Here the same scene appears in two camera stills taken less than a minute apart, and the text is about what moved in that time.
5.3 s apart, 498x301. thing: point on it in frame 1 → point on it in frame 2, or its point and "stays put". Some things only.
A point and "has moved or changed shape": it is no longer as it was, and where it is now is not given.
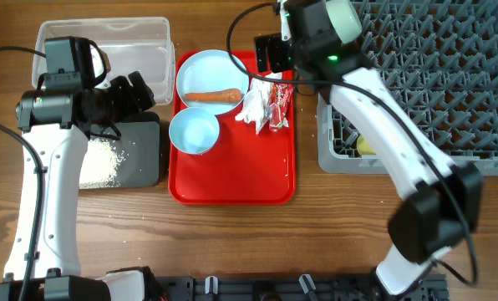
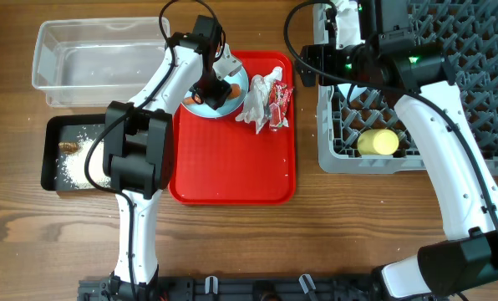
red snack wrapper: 281,95 stays put
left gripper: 130,104 → 215,96
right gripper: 272,43 → 326,55
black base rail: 293,288 stays put
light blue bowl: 194,130 has moved or changed shape
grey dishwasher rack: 451,64 stays put
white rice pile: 99,165 stays put
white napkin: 256,105 stays put
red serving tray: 244,166 stays put
